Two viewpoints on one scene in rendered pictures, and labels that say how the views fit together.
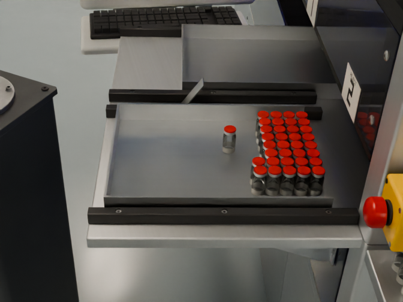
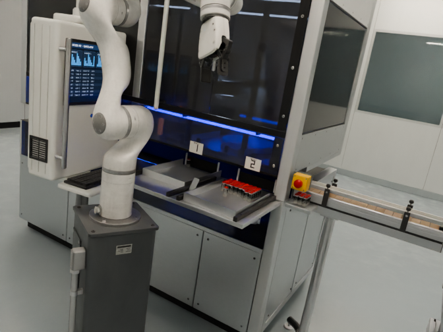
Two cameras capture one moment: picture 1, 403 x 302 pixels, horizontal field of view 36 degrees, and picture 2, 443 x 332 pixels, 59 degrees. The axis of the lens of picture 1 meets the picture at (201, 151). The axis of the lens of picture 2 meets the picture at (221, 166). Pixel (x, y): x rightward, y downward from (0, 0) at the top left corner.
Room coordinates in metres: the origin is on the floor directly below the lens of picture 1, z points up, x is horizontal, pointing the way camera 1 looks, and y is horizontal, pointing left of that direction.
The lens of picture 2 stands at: (-0.02, 1.44, 1.49)
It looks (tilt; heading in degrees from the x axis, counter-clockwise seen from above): 15 degrees down; 302
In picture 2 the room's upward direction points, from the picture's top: 9 degrees clockwise
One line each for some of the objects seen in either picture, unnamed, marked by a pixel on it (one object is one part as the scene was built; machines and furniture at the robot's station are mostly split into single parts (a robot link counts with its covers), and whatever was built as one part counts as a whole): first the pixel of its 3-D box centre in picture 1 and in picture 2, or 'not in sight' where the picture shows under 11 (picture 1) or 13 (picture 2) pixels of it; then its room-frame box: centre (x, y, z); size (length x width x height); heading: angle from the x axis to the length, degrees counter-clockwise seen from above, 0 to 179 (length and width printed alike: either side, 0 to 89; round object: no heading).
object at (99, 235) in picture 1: (234, 112); (202, 189); (0.99, -0.06, 0.87); 0.70 x 0.48 x 0.02; 3
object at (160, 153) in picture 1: (214, 154); (228, 196); (0.82, -0.02, 0.90); 0.34 x 0.26 x 0.04; 93
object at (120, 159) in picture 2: not in sight; (128, 137); (1.01, 0.43, 1.16); 0.19 x 0.12 x 0.24; 89
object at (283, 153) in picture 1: (280, 151); (239, 190); (0.82, -0.13, 0.91); 0.18 x 0.02 x 0.05; 3
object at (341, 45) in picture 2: not in sight; (337, 74); (0.67, -0.73, 1.50); 0.85 x 0.01 x 0.59; 93
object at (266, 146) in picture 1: (267, 151); (237, 190); (0.82, -0.11, 0.91); 0.18 x 0.02 x 0.05; 3
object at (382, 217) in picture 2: not in sight; (365, 207); (0.30, -0.43, 0.92); 0.69 x 0.16 x 0.16; 3
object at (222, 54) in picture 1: (262, 59); (183, 172); (1.16, -0.12, 0.90); 0.34 x 0.26 x 0.04; 93
